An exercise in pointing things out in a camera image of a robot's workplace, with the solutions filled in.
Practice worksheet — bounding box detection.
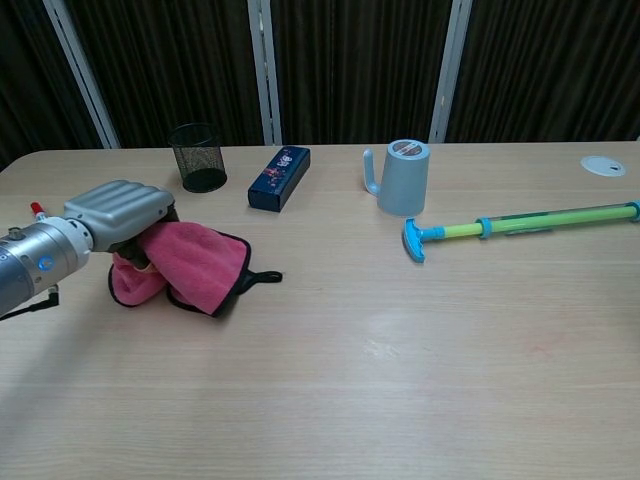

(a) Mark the grey round cable grommet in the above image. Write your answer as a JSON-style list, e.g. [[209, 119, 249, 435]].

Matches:
[[580, 154, 627, 177]]

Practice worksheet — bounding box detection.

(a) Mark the pink cloth with black trim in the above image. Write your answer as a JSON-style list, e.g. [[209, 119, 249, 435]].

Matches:
[[107, 219, 284, 319]]

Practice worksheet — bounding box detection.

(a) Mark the green and blue water pump toy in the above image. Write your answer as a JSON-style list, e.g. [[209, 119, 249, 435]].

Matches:
[[403, 199, 640, 265]]

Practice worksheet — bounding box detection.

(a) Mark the dark blue printed box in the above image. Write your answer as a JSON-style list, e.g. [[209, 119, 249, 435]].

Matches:
[[247, 144, 312, 214]]

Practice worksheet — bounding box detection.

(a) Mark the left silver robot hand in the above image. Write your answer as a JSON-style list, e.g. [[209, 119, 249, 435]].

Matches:
[[62, 179, 181, 267]]

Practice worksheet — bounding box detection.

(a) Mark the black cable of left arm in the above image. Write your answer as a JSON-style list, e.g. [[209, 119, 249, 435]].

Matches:
[[0, 283, 62, 321]]

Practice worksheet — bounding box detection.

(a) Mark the white partition frame post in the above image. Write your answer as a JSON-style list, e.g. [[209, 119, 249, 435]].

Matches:
[[428, 0, 474, 145], [247, 0, 283, 147], [42, 0, 122, 150]]

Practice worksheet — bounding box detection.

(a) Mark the black mesh pen holder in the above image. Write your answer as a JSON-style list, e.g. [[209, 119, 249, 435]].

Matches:
[[167, 123, 229, 194]]

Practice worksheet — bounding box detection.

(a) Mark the light blue plastic mug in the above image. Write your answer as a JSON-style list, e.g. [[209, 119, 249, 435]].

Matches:
[[362, 139, 432, 218]]

